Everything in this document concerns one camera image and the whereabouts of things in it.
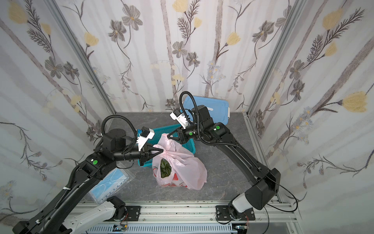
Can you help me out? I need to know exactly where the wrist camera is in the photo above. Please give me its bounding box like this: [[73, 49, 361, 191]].
[[136, 127, 155, 152], [170, 109, 189, 129]]

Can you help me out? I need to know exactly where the white storage box blue lid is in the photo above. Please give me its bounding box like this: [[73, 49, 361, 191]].
[[183, 96, 230, 125]]

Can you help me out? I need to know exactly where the blue face masks packet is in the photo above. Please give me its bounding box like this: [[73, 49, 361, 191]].
[[89, 168, 135, 205]]

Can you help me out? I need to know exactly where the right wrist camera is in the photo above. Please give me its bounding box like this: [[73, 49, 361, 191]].
[[170, 109, 189, 129]]

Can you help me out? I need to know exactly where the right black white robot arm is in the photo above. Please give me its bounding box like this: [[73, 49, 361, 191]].
[[177, 91, 281, 220]]

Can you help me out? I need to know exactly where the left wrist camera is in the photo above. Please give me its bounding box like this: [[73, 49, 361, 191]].
[[136, 127, 155, 152]]

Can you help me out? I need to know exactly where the pink plastic bag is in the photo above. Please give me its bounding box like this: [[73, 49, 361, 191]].
[[152, 134, 207, 190]]

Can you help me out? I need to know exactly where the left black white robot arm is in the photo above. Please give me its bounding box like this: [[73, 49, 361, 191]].
[[12, 115, 163, 234]]

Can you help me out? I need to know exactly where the teal plastic basket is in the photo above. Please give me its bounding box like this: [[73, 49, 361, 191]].
[[137, 123, 196, 168]]

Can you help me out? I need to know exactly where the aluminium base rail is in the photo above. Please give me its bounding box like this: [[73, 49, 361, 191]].
[[85, 197, 301, 234]]

